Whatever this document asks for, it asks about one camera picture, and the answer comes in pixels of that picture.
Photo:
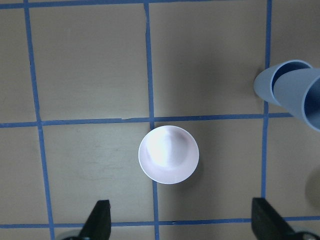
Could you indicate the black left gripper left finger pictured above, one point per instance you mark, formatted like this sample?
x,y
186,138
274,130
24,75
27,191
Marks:
x,y
97,225

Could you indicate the blue cup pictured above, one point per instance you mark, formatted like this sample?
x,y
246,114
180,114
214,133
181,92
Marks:
x,y
298,92
265,81

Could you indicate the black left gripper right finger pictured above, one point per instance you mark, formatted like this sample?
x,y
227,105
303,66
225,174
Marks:
x,y
267,224

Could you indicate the pink bowl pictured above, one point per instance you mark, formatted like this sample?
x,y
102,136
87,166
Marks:
x,y
168,154

